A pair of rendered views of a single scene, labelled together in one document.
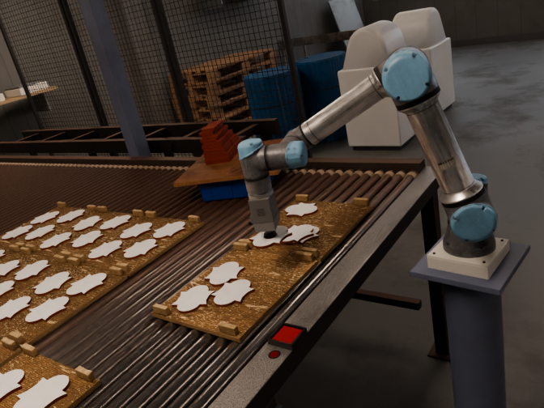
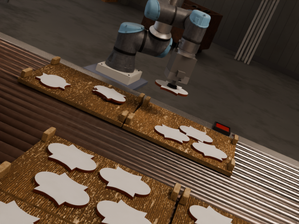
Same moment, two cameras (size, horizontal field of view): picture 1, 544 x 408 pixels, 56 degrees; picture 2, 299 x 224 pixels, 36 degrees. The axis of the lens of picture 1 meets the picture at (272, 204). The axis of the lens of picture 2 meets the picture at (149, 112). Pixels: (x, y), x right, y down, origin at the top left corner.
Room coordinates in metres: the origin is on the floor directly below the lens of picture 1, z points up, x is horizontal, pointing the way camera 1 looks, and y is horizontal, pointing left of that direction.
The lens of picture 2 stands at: (2.45, 1.44, 1.53)
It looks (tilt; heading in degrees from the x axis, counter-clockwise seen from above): 19 degrees down; 236
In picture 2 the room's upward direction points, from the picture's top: 22 degrees clockwise
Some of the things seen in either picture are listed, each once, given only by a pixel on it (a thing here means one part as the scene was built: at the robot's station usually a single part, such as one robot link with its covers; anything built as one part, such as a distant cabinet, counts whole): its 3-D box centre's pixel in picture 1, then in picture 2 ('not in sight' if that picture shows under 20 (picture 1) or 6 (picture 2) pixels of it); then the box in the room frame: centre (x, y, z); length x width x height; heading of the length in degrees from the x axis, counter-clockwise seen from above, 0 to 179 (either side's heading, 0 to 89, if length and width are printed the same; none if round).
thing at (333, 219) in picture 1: (306, 227); (85, 90); (1.70, -0.11, 0.93); 0.41 x 0.35 x 0.02; 141
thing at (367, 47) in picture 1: (378, 86); not in sight; (5.31, -1.36, 0.62); 0.63 x 0.59 x 1.25; 47
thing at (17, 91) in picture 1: (26, 88); not in sight; (6.02, 2.40, 1.32); 0.38 x 0.37 x 0.10; 135
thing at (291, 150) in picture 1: (287, 154); (186, 20); (1.41, -0.08, 1.31); 0.11 x 0.11 x 0.08; 71
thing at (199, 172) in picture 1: (239, 159); not in sight; (2.39, 0.11, 1.03); 0.50 x 0.50 x 0.02; 72
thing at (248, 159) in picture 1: (253, 159); (196, 26); (1.42, 0.02, 1.31); 0.09 x 0.08 x 0.11; 71
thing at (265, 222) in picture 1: (261, 208); (180, 66); (1.43, 0.04, 1.15); 0.10 x 0.09 x 0.16; 74
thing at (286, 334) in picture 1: (287, 336); (221, 129); (1.10, 0.04, 0.92); 0.06 x 0.06 x 0.01; 51
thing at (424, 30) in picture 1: (421, 63); not in sight; (6.08, -2.09, 0.61); 0.68 x 0.56 x 1.22; 133
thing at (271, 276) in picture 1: (237, 287); (183, 134); (1.39, 0.16, 0.93); 0.41 x 0.35 x 0.02; 140
